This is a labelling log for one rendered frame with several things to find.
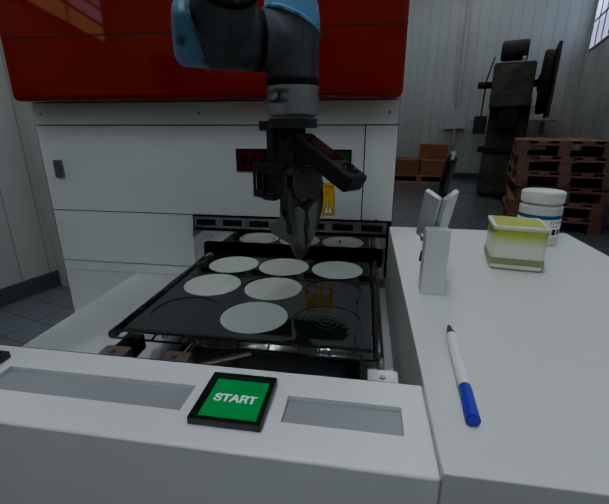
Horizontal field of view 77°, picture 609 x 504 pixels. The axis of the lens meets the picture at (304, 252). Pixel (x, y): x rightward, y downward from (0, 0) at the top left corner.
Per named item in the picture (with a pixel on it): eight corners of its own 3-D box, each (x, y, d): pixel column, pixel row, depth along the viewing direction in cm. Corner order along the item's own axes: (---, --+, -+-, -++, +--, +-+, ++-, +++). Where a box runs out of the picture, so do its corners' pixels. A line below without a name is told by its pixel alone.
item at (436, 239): (411, 277, 54) (420, 183, 50) (439, 278, 54) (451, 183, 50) (416, 294, 49) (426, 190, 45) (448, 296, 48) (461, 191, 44)
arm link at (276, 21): (250, 0, 53) (308, 7, 56) (253, 87, 56) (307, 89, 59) (267, -19, 46) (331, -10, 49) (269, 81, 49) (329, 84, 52)
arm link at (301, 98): (329, 87, 55) (294, 82, 49) (328, 120, 57) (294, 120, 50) (288, 90, 59) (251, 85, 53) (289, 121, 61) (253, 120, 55)
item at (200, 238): (198, 265, 93) (195, 228, 90) (383, 276, 86) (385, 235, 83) (195, 268, 91) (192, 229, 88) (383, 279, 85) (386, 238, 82)
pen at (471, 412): (444, 321, 40) (467, 414, 27) (454, 322, 40) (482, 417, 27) (443, 330, 40) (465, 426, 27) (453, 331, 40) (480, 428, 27)
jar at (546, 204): (507, 235, 76) (516, 186, 73) (546, 236, 75) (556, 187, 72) (521, 245, 69) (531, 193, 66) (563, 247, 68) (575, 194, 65)
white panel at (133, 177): (72, 265, 101) (39, 103, 89) (386, 284, 89) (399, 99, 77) (63, 269, 98) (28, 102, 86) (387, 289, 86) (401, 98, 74)
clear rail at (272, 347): (112, 335, 54) (111, 326, 54) (383, 358, 49) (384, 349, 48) (106, 340, 53) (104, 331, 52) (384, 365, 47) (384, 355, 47)
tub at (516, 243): (481, 253, 64) (487, 214, 62) (532, 258, 62) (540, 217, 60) (487, 268, 58) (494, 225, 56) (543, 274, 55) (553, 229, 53)
